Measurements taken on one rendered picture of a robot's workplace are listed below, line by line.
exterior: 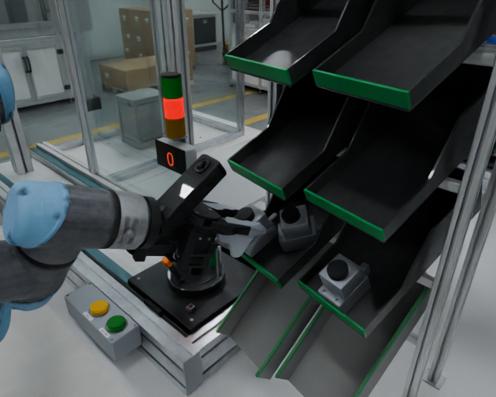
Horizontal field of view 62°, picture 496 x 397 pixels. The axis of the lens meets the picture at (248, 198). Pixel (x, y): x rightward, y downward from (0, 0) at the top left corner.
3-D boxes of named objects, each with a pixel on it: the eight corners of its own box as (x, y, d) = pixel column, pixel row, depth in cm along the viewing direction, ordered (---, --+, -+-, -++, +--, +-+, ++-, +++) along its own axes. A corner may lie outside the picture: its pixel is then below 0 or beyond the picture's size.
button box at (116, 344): (115, 363, 88) (110, 343, 85) (68, 314, 100) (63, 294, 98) (142, 344, 92) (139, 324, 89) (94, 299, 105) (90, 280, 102)
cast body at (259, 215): (252, 258, 69) (237, 231, 64) (236, 246, 72) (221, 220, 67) (287, 226, 71) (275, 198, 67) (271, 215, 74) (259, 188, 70)
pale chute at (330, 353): (342, 436, 65) (331, 435, 62) (286, 379, 75) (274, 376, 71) (440, 288, 66) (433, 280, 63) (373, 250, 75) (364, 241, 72)
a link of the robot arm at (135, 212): (105, 180, 54) (129, 205, 48) (136, 185, 57) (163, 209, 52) (90, 231, 56) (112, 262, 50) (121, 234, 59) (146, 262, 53)
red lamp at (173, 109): (172, 120, 101) (171, 101, 99) (160, 116, 104) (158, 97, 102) (188, 116, 104) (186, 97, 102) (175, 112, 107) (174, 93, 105)
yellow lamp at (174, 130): (174, 139, 104) (172, 120, 101) (162, 135, 107) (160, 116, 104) (190, 135, 107) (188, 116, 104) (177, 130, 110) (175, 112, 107)
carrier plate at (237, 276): (190, 336, 88) (190, 329, 87) (127, 285, 102) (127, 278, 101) (264, 282, 103) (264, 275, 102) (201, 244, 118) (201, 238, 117)
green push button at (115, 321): (113, 338, 87) (112, 331, 86) (104, 328, 90) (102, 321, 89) (130, 327, 90) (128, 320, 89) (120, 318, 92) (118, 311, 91)
